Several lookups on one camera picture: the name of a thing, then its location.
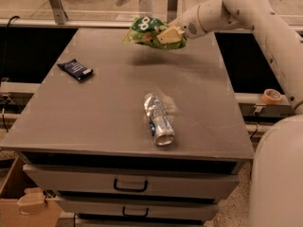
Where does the green rice chip bag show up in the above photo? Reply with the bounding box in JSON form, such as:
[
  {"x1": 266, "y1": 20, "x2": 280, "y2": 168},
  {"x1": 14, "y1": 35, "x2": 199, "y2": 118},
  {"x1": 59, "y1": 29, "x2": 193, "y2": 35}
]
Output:
[{"x1": 123, "y1": 16, "x2": 187, "y2": 50}]

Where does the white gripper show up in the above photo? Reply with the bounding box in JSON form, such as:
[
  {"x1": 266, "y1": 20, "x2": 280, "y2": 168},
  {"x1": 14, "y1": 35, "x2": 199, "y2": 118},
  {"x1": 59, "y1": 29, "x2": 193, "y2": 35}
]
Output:
[{"x1": 157, "y1": 5, "x2": 206, "y2": 44}]

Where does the dark blue snack packet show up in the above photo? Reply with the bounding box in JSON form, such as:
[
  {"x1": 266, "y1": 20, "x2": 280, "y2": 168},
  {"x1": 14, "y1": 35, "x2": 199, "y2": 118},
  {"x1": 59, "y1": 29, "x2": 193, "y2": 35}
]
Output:
[{"x1": 58, "y1": 59, "x2": 94, "y2": 80}]

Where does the orange tape roll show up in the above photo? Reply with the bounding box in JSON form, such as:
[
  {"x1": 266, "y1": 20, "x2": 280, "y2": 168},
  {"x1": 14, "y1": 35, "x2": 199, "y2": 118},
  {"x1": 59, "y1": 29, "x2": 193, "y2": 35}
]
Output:
[{"x1": 262, "y1": 89, "x2": 282, "y2": 104}]

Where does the cardboard box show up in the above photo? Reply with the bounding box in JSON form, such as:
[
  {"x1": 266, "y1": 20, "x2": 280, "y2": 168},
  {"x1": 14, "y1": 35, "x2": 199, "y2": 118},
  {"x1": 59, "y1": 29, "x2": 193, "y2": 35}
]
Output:
[{"x1": 0, "y1": 157, "x2": 62, "y2": 227}]

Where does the top grey drawer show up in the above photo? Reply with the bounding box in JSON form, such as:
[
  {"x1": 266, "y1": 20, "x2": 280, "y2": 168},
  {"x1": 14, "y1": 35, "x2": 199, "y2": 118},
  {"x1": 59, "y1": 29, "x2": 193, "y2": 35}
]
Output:
[{"x1": 23, "y1": 165, "x2": 239, "y2": 201}]

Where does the grey drawer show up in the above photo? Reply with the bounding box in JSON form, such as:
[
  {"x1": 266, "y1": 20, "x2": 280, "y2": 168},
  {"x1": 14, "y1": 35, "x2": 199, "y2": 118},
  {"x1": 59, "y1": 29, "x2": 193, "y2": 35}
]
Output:
[
  {"x1": 55, "y1": 197, "x2": 219, "y2": 220},
  {"x1": 23, "y1": 165, "x2": 239, "y2": 201}
]

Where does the metal railing bracket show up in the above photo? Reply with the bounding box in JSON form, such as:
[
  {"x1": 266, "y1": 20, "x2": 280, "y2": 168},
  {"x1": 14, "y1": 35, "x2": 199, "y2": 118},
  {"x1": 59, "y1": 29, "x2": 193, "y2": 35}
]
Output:
[
  {"x1": 49, "y1": 0, "x2": 68, "y2": 25},
  {"x1": 167, "y1": 0, "x2": 178, "y2": 22}
]

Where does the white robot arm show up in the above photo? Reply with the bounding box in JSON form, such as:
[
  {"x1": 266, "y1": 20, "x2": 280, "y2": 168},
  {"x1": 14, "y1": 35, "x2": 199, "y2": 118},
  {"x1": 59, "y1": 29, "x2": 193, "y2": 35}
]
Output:
[{"x1": 171, "y1": 0, "x2": 303, "y2": 227}]

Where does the grey drawer cabinet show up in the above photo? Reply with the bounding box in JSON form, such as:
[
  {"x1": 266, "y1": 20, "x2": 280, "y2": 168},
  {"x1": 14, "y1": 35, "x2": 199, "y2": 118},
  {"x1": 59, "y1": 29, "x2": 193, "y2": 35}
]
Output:
[{"x1": 2, "y1": 28, "x2": 254, "y2": 227}]

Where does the middle metal railing bracket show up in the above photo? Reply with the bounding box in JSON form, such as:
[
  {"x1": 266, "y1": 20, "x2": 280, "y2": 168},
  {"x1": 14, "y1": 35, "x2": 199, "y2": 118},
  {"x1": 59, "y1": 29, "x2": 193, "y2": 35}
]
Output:
[{"x1": 167, "y1": 0, "x2": 178, "y2": 22}]

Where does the left metal railing bracket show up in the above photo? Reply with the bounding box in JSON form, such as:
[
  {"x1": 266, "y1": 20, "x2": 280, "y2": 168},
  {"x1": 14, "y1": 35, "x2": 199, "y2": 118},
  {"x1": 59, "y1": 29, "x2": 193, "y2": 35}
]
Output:
[{"x1": 49, "y1": 0, "x2": 68, "y2": 25}]

